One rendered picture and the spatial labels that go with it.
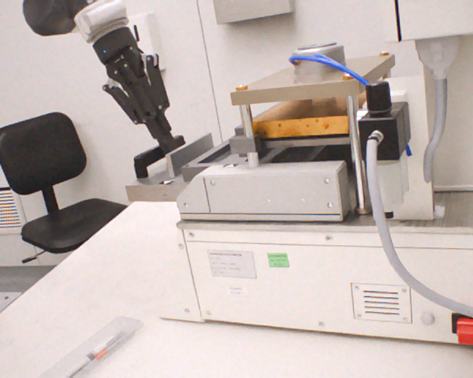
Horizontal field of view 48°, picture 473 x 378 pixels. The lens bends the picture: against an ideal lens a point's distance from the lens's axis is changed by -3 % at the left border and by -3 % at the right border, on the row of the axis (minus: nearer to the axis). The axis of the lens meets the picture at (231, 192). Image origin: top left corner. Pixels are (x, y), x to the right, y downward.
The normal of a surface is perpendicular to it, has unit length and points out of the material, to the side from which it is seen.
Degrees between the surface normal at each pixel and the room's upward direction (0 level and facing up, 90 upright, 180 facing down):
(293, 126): 90
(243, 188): 90
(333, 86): 90
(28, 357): 0
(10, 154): 74
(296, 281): 90
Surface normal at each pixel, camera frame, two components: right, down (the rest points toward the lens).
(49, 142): 0.65, -0.06
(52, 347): -0.17, -0.94
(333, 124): -0.43, 0.34
